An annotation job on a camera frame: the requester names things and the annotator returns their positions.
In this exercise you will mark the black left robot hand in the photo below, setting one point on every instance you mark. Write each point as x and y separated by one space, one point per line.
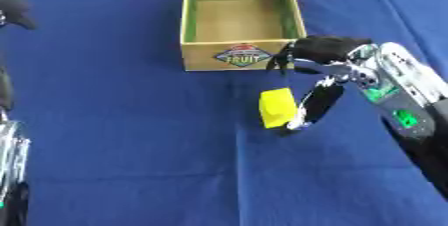
13 8

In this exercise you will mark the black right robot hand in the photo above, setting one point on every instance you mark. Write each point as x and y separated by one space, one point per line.
326 50

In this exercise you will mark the yellow block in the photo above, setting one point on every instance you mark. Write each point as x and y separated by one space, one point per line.
276 107

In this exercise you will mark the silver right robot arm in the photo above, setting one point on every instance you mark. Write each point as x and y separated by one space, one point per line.
408 103

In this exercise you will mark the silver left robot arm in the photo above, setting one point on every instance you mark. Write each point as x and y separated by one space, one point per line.
10 156

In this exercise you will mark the tan cardboard box green inside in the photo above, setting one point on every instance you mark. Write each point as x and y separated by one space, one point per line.
240 20

